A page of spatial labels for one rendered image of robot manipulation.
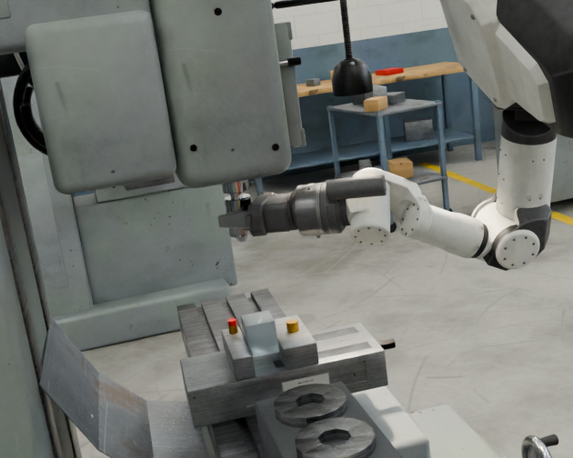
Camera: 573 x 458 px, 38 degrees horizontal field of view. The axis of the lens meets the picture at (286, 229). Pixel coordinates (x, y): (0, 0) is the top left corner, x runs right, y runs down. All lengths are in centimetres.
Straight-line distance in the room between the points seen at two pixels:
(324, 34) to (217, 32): 688
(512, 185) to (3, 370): 85
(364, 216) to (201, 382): 40
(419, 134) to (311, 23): 148
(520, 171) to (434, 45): 714
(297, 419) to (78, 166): 53
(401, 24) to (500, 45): 733
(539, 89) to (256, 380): 69
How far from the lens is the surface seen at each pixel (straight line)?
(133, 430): 155
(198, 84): 131
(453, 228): 144
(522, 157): 141
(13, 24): 129
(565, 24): 103
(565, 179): 594
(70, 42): 128
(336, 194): 135
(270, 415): 104
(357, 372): 148
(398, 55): 840
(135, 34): 128
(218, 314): 195
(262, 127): 133
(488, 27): 109
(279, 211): 138
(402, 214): 146
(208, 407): 144
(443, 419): 180
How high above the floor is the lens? 157
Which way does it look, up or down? 15 degrees down
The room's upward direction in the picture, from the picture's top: 8 degrees counter-clockwise
